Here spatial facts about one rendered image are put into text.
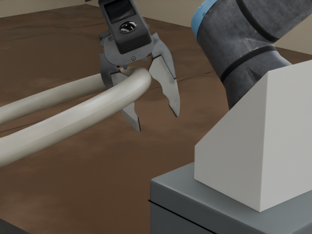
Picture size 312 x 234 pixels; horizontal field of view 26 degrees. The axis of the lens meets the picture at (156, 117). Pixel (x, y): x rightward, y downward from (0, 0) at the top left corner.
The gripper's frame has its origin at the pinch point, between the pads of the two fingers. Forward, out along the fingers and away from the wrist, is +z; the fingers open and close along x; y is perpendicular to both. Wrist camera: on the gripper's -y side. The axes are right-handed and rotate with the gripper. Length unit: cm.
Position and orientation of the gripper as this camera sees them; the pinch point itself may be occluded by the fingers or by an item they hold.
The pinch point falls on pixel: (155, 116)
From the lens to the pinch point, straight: 97.5
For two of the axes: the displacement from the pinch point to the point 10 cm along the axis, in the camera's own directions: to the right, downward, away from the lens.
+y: -0.5, -1.6, 9.9
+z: 3.5, 9.2, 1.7
